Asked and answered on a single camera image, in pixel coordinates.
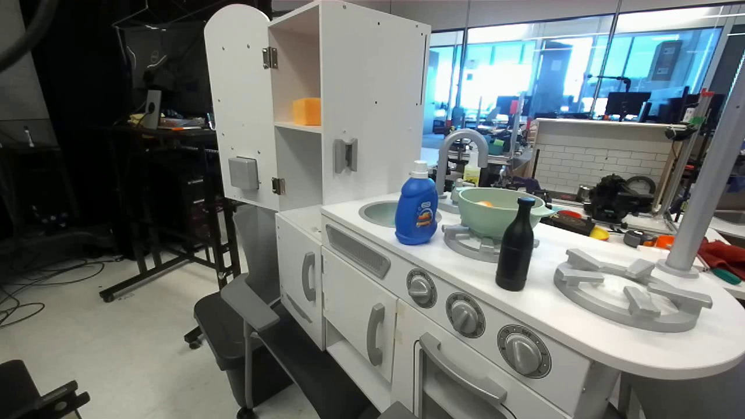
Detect blue plastic bottle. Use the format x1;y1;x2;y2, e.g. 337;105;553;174
394;158;442;247

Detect white fridge cabinet door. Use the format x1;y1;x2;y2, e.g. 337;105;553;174
274;214;328;350

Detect white toy kitchen cabinet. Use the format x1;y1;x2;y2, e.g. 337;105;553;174
266;0;745;419

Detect black bottle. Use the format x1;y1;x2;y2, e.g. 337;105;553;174
493;193;541;292

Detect tall white cabinet door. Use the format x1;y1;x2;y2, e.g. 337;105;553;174
202;2;285;214

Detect gray toy phone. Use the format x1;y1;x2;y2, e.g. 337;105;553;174
333;136;362;174

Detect gray stove knob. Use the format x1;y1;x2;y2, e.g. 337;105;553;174
495;323;554;382
444;291;488;340
405;267;440;310

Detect gray burner grate under bowl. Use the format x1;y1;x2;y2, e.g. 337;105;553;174
440;221;507;262

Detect small yellow soap dispenser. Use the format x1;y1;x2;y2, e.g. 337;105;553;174
461;142;485;185

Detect gray toy faucet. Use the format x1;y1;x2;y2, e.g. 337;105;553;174
433;128;492;194

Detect orange sponge block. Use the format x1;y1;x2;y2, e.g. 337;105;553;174
291;94;324;128

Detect light green bowl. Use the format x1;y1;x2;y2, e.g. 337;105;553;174
452;183;557;241

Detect gray office chair under kitchen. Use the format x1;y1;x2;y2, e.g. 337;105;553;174
184;203;376;419

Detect black and yellow tool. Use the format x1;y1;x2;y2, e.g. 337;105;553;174
542;206;615;241

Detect black desk stand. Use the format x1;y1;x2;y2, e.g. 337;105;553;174
97;113;241;305

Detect white brick pattern partition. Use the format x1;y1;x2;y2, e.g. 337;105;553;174
533;117;690;194

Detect black bag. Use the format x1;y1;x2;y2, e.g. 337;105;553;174
582;172;661;226

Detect dark monitor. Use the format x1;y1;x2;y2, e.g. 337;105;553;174
112;2;216;118

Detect gray bare burner grate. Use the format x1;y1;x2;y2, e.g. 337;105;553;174
553;247;715;334

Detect gray metal pole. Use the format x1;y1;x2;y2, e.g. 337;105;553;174
660;55;745;279

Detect red cloth item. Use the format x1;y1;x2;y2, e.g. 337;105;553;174
697;238;745;283

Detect black chair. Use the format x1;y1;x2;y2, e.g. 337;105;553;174
0;356;93;419

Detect white oven door gray handle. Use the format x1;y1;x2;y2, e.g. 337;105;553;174
391;302;550;419

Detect black floor cables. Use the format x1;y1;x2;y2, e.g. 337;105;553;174
0;257;108;327

